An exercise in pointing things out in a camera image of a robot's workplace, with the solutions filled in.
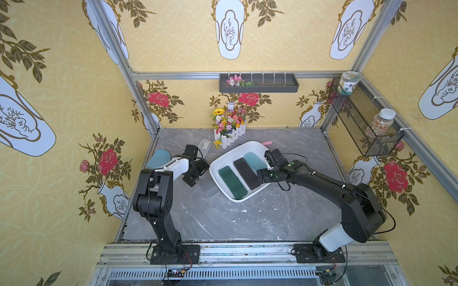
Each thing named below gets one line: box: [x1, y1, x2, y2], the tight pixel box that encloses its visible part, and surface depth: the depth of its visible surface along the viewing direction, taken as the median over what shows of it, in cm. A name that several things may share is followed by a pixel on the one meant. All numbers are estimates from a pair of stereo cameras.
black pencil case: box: [233, 157, 262, 191], surface depth 101 cm
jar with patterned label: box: [336, 70, 362, 96], surface depth 87 cm
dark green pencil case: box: [218, 165, 248, 200], surface depth 97 cm
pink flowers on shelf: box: [226, 74, 254, 87], surface depth 89 cm
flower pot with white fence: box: [209, 107, 247, 149], surface depth 106 cm
